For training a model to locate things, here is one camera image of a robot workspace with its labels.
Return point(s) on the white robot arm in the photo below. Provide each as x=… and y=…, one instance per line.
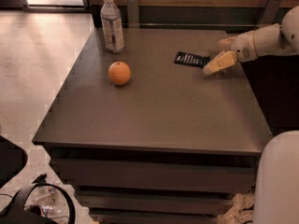
x=272, y=40

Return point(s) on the white robot shoulder cover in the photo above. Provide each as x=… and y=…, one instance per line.
x=277, y=185

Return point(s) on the clear plastic water bottle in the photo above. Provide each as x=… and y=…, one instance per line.
x=112, y=26

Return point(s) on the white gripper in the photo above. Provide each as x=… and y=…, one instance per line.
x=244, y=48

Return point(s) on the metal wall bracket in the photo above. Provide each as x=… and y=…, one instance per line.
x=269, y=13
x=133, y=13

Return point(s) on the left metal wall bracket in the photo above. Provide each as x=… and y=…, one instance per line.
x=133, y=13

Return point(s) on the grey drawer cabinet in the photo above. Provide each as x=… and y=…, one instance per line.
x=172, y=146

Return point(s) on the orange fruit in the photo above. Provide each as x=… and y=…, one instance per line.
x=119, y=73

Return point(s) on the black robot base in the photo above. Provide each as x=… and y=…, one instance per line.
x=16, y=213

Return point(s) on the right metal wall bracket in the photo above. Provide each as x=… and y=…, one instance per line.
x=269, y=13

